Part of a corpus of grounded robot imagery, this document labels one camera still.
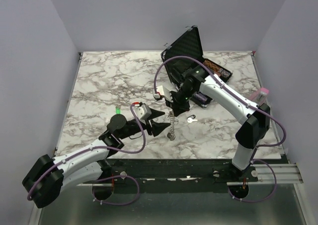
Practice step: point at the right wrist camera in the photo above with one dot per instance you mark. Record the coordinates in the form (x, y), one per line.
(161, 92)

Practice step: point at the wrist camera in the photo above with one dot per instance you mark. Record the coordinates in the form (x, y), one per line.
(161, 92)
(143, 112)

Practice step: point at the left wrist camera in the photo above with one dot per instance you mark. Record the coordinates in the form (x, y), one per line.
(143, 112)

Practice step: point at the black key fob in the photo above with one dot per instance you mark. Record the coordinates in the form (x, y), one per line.
(191, 119)

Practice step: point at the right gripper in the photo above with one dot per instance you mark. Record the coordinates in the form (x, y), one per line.
(179, 109)

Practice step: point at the black poker chip case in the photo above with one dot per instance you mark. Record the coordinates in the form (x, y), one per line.
(189, 44)

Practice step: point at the pink holder block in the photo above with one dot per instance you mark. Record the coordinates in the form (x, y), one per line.
(259, 96)

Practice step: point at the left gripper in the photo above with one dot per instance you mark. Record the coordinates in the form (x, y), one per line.
(157, 127)

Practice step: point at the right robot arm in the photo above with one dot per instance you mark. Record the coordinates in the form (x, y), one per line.
(254, 119)

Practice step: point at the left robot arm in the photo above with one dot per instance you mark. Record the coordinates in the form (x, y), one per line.
(49, 176)

